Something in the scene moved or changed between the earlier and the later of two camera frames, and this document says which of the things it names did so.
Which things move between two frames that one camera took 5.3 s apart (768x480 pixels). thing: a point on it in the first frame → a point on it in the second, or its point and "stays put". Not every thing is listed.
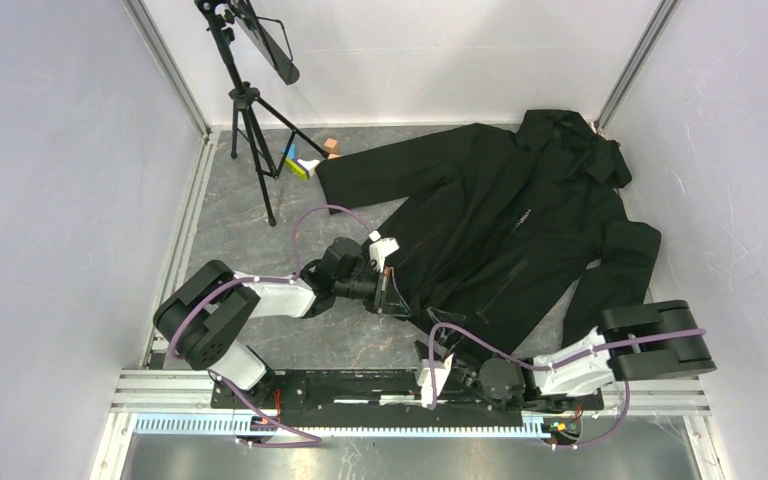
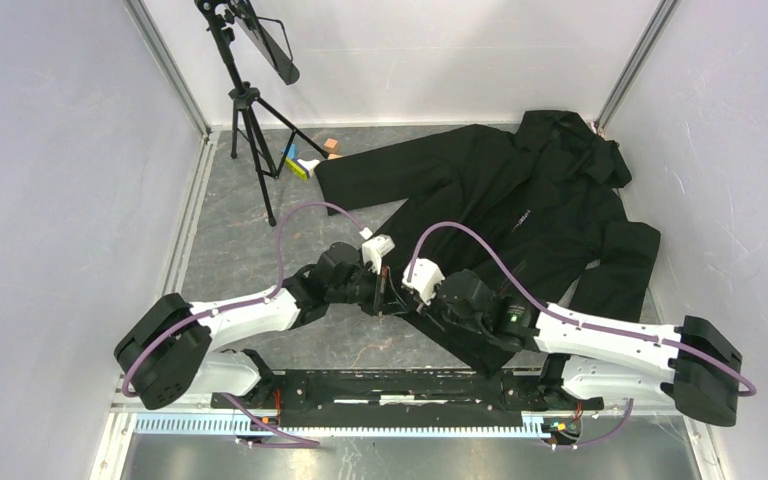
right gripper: (458, 345) → (431, 310)
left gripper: (383, 281) stays put
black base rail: (365, 400) stays put
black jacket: (512, 240) stays put
